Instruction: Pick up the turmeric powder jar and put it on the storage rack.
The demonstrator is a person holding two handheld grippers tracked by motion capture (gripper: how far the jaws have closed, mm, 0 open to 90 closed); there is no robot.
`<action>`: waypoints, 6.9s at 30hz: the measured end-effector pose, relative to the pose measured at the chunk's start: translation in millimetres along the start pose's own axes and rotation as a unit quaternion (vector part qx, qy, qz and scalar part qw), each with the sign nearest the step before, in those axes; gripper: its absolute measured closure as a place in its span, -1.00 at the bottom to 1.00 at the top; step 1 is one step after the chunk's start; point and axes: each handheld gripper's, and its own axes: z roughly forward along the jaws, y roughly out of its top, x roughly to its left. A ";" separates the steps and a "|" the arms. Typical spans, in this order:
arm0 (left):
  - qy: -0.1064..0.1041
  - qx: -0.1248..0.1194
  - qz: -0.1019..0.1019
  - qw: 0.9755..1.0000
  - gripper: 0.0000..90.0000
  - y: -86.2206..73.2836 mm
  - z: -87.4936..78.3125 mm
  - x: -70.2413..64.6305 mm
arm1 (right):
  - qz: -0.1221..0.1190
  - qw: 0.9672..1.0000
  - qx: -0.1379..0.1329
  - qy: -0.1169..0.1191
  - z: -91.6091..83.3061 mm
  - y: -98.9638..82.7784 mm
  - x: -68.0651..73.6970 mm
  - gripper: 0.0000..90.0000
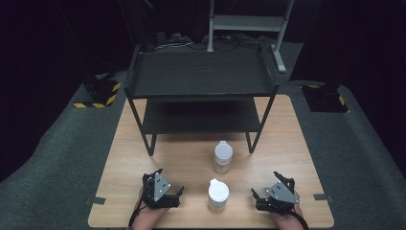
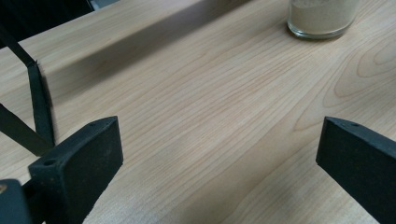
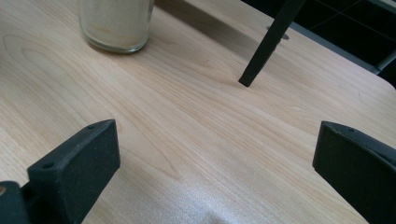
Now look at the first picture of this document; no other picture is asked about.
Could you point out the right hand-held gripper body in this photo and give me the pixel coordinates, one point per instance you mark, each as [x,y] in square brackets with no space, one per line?
[282,195]

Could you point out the pale-filled jar white lid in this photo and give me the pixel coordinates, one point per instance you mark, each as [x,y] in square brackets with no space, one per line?
[218,192]

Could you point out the person's left hand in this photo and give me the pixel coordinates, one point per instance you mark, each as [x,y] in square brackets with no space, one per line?
[150,218]

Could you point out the grey metal stand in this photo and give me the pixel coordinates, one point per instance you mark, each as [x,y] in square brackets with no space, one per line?
[249,23]

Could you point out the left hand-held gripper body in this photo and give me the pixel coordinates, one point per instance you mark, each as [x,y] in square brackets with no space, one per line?
[161,188]

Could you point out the orange-filled jar white lid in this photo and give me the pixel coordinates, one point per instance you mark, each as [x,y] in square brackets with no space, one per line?
[222,154]

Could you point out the grey tape strip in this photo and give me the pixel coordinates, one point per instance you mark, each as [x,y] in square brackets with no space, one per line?
[323,197]
[96,200]

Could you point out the black two-tier shelf rack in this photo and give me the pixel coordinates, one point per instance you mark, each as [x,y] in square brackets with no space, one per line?
[207,73]

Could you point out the person's right hand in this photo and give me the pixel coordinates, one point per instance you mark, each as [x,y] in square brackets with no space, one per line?
[287,220]

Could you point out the black base hazard-striped edge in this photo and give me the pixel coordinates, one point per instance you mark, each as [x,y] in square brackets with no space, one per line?
[100,91]
[325,97]

